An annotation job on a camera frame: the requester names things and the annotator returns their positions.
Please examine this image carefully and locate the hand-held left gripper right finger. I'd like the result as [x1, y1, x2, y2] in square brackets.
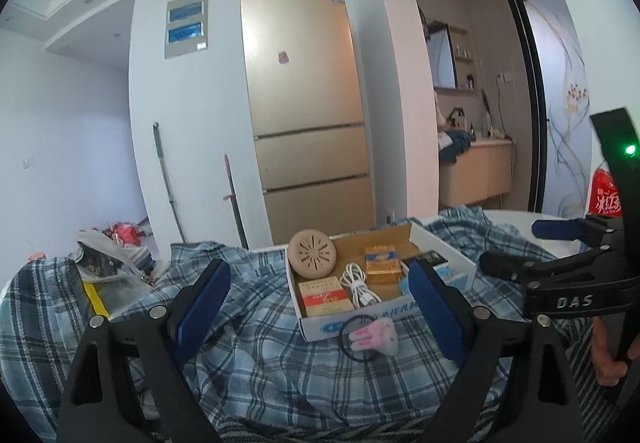
[407, 260, 587, 443]

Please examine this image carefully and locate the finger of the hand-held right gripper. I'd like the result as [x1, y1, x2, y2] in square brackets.
[531, 216, 623, 246]
[479, 250, 601, 285]

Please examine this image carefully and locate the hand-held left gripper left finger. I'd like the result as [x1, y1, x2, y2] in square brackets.
[57, 259, 232, 443]

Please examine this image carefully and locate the blue tissue packet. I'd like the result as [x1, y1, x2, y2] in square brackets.
[442, 269, 476, 296]

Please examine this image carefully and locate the white charging cable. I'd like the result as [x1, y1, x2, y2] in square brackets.
[341, 262, 383, 309]

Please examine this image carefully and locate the cardboard box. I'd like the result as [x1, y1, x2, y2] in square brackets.
[286, 221, 478, 343]

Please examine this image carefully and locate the red and gold cigarette box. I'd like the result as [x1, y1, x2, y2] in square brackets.
[298, 275, 355, 319]

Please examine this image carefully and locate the person's right hand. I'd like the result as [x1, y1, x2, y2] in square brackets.
[591, 317, 640, 387]

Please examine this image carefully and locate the red drink bottle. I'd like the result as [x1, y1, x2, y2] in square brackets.
[590, 162, 626, 219]

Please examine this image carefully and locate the blue plaid blanket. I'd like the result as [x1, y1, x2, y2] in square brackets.
[0, 206, 621, 443]

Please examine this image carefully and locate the beige vanity cabinet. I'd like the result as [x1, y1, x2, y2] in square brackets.
[437, 138, 516, 211]

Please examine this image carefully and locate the yellow bag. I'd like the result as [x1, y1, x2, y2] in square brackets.
[82, 280, 111, 321]

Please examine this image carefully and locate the grey cloth bag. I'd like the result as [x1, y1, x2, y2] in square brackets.
[75, 229, 156, 284]

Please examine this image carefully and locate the pile of plastic bags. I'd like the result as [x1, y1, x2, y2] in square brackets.
[102, 220, 146, 246]

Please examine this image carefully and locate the red-tipped broom stick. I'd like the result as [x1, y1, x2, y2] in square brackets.
[223, 154, 248, 249]

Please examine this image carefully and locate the round beige vented case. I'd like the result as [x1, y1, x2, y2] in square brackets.
[288, 229, 338, 280]

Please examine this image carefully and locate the blue clothing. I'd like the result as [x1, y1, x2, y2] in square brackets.
[439, 129, 473, 165]

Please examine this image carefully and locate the floral glass door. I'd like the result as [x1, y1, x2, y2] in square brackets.
[505, 0, 601, 219]

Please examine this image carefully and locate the gold refrigerator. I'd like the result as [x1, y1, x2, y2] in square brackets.
[238, 0, 376, 246]

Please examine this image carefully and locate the pink bunny hair tie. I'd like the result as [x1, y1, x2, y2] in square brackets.
[337, 315, 399, 364]

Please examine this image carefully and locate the grey mop handle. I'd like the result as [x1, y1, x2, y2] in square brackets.
[152, 122, 187, 244]

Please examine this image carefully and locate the wall mirror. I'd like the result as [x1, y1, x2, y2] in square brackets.
[427, 23, 458, 89]

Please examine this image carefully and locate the wall electrical panel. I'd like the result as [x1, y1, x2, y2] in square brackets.
[164, 0, 210, 60]

